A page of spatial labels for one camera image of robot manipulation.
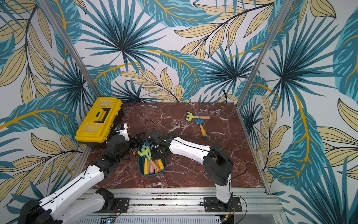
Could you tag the teal plastic storage box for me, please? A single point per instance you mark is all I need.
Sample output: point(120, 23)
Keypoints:
point(141, 165)

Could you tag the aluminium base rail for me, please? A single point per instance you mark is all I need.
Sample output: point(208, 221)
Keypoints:
point(258, 206)

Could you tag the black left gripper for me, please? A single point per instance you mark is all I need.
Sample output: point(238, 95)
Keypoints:
point(141, 140)

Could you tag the green shovel wooden handle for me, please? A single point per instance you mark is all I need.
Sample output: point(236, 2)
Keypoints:
point(155, 166)

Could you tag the blue fork yellow handle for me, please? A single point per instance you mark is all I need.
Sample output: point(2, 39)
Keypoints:
point(200, 123)
point(147, 145)

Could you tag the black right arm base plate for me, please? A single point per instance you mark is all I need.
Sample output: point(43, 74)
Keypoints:
point(212, 204)

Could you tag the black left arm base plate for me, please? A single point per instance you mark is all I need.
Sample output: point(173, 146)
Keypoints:
point(115, 205)

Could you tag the green rake wooden handle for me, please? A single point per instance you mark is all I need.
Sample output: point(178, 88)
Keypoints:
point(146, 153)
point(190, 117)

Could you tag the aluminium frame post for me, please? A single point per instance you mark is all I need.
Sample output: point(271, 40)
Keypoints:
point(265, 48)
point(61, 31)

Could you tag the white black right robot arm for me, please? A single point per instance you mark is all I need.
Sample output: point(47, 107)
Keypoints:
point(217, 164)

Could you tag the aluminium frame post left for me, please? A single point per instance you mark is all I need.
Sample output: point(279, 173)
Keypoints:
point(61, 31)

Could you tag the aluminium frame post right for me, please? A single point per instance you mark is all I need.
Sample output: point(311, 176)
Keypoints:
point(265, 48)

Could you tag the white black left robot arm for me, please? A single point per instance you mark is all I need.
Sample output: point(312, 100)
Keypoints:
point(49, 209)

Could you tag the yellow black toolbox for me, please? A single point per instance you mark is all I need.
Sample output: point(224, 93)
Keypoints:
point(98, 124)

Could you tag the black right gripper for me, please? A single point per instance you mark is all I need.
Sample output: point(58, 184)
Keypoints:
point(156, 151)

